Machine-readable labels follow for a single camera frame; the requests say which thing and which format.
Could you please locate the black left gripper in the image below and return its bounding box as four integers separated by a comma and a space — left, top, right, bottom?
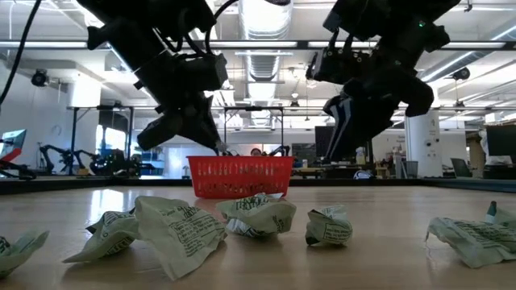
135, 52, 227, 156

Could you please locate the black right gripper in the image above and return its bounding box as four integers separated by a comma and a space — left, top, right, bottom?
322, 23, 452, 162

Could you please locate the green printed packet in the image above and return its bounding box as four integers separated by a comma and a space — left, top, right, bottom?
62, 208, 141, 265
305, 204, 354, 247
485, 200, 516, 226
425, 216, 516, 270
134, 195, 229, 282
0, 229, 50, 280
215, 192, 298, 238

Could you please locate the black computer monitor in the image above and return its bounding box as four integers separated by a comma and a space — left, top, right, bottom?
485, 123, 516, 158
314, 126, 368, 164

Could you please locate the red plastic slotted basket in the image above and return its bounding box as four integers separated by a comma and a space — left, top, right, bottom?
186, 155, 295, 200

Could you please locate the white round pillar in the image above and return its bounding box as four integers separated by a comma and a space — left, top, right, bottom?
404, 110, 443, 178

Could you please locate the tilted teal screen monitor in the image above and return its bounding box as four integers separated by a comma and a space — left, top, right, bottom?
0, 128, 27, 160

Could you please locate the red bar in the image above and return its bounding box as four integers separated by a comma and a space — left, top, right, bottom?
0, 147, 23, 164

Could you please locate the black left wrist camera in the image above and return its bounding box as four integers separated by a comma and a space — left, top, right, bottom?
177, 52, 230, 93

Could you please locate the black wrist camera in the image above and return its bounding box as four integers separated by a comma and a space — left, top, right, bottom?
177, 52, 230, 93
305, 47, 366, 85

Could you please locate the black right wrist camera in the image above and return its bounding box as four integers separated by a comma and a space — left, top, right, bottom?
305, 47, 366, 85

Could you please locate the silver ceiling air duct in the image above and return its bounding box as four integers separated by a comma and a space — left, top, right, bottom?
237, 0, 294, 81

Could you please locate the black ceiling camera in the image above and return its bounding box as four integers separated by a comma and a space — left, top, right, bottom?
451, 66, 472, 81
31, 68, 50, 88

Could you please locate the black background station frame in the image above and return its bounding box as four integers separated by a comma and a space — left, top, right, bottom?
66, 105, 135, 177

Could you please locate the black hanging cable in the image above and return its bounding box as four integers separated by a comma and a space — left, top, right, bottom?
0, 0, 43, 106

